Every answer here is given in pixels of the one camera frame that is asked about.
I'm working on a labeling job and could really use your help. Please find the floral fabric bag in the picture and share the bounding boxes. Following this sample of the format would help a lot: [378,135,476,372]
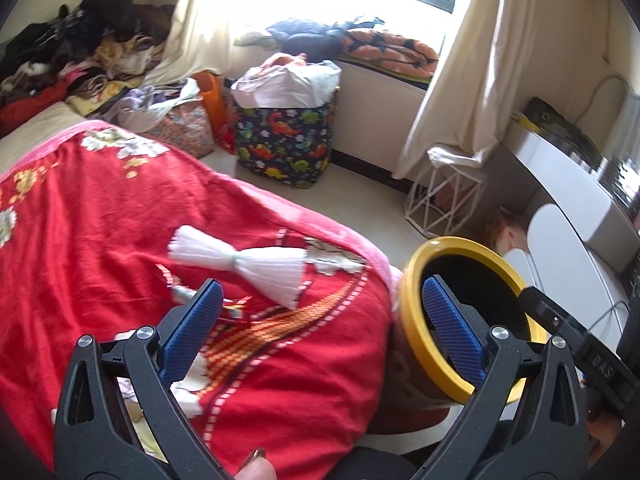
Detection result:
[157,100,216,158]

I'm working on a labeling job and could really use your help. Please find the white plastic bag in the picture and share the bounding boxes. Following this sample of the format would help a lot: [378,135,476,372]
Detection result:
[231,60,342,110]

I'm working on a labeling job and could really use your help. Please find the red striped candy wrapper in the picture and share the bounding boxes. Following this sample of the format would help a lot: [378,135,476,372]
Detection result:
[220,297,252,324]

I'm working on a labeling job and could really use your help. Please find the green and white pillow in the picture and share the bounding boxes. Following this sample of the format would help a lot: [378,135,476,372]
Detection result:
[234,31,281,47]

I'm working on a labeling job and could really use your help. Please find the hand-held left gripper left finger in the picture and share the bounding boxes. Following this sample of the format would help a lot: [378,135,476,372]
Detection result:
[54,280,231,480]

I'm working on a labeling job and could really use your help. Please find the dinosaur print storage bin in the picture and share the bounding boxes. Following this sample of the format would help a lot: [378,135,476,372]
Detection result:
[234,95,337,188]

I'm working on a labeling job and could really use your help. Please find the dark bag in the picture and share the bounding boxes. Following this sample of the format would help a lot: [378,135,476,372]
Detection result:
[522,96,601,161]

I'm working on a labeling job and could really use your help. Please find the lavender and white cloths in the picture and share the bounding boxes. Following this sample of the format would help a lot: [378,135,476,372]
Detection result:
[117,77,201,131]

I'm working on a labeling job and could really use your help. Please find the red shopping bag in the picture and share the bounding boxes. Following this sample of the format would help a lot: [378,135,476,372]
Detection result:
[217,120,238,153]

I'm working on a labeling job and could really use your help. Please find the white cloth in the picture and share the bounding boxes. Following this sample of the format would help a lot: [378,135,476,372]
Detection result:
[427,146,488,167]

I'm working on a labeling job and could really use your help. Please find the red garment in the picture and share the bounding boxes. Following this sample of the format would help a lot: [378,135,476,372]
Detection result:
[0,77,71,126]

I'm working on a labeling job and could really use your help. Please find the white foam fruit net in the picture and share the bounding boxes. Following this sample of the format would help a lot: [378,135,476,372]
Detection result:
[169,225,308,311]

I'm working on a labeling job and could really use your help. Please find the yellow rimmed black trash can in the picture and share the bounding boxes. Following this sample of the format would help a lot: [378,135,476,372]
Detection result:
[397,236,548,406]

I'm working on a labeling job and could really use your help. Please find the beige bed sheet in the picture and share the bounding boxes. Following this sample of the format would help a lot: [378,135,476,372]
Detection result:
[0,101,91,176]

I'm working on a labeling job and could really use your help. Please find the orange and black blanket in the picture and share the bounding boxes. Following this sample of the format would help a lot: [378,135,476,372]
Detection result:
[345,29,440,78]

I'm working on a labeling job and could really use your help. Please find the person's left hand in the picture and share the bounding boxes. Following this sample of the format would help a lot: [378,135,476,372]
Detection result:
[235,449,277,480]

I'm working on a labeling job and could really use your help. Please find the dark blue jacket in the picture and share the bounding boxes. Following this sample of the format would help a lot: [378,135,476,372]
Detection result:
[265,16,386,53]

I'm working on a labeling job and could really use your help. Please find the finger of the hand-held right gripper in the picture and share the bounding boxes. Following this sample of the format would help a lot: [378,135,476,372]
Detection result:
[517,287,591,348]

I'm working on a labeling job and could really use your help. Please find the white desk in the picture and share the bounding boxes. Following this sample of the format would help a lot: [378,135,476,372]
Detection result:
[507,122,640,271]

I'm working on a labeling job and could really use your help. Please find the red floral blanket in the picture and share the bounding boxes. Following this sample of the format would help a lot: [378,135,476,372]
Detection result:
[0,120,401,471]

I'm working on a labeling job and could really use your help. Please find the white wire basket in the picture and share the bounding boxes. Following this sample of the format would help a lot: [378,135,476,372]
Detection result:
[404,147,488,238]

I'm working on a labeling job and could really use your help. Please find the orange bag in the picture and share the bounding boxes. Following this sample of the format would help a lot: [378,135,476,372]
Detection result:
[192,71,227,143]

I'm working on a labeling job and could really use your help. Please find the clear cosmetic organizer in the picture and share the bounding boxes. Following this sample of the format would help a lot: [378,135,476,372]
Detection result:
[597,155,640,211]

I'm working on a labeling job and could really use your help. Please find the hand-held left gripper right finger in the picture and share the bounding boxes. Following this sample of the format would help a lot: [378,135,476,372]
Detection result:
[420,275,588,480]

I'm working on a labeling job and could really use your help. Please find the orange fuzzy toy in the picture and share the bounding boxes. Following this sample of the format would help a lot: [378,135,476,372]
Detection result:
[485,210,531,256]

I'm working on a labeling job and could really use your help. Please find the pile of dark clothes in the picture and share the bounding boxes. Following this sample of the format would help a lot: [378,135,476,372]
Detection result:
[0,0,176,106]

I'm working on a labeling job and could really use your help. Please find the orange cloth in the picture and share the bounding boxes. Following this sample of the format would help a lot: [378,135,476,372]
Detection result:
[262,52,308,68]

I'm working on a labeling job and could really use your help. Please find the cream curtain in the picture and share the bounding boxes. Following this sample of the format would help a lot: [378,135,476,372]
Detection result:
[392,0,531,181]
[142,0,261,86]

